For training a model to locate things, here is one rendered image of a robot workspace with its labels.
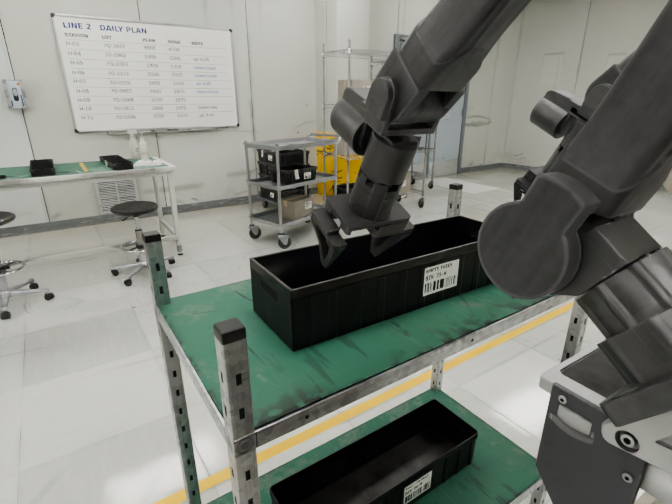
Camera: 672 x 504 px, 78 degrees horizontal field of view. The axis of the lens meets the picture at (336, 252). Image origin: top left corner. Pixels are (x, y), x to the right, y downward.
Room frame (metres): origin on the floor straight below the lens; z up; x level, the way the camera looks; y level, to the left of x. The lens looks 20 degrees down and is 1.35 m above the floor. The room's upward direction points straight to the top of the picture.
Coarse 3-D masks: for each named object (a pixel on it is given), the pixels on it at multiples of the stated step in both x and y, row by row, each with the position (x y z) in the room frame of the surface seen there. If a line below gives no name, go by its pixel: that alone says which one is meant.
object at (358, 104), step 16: (384, 80) 0.45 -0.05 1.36; (352, 96) 0.55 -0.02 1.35; (368, 96) 0.47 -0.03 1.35; (384, 96) 0.45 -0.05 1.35; (336, 112) 0.56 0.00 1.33; (352, 112) 0.54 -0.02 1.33; (368, 112) 0.48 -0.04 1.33; (384, 112) 0.45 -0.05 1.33; (336, 128) 0.56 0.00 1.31; (352, 128) 0.53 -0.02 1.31; (384, 128) 0.46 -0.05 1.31; (400, 128) 0.48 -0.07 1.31; (416, 128) 0.49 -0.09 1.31; (432, 128) 0.50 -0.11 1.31; (352, 144) 0.53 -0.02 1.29
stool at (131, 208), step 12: (120, 204) 3.17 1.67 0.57; (132, 204) 3.17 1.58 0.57; (144, 204) 3.18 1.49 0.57; (156, 204) 3.20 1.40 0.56; (132, 240) 3.24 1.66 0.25; (132, 252) 3.00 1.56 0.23; (144, 252) 3.14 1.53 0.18; (132, 264) 3.11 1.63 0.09; (144, 264) 3.11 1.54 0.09; (132, 276) 2.93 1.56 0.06; (168, 276) 3.02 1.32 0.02
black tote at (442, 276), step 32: (416, 224) 0.96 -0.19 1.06; (448, 224) 1.01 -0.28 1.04; (480, 224) 0.98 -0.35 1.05; (288, 256) 0.77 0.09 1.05; (352, 256) 0.86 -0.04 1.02; (384, 256) 0.90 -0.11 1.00; (416, 256) 0.96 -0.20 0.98; (448, 256) 0.78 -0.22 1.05; (256, 288) 0.71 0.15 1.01; (288, 288) 0.60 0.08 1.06; (320, 288) 0.62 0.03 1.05; (352, 288) 0.65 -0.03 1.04; (384, 288) 0.69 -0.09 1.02; (416, 288) 0.74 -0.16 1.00; (448, 288) 0.78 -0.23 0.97; (288, 320) 0.60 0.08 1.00; (320, 320) 0.62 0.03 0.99; (352, 320) 0.65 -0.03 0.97; (384, 320) 0.70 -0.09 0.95
